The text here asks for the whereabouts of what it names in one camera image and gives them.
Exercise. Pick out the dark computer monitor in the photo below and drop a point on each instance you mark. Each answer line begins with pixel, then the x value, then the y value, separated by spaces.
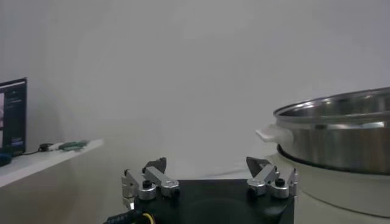
pixel 13 121

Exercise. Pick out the cream electric cooker base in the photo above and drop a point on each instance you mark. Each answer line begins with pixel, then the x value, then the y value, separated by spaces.
pixel 335 191

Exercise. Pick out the small white device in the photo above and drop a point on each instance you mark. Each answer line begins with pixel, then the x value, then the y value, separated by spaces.
pixel 56 146

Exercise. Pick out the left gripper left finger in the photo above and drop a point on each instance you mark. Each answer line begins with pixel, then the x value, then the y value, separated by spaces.
pixel 155 177

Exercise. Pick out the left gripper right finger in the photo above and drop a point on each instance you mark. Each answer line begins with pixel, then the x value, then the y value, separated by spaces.
pixel 265 177

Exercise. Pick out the white side table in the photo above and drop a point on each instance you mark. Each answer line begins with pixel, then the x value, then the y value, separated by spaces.
pixel 30 164

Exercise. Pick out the stainless steel steamer basket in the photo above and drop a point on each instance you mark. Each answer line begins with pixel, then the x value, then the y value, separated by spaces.
pixel 335 146

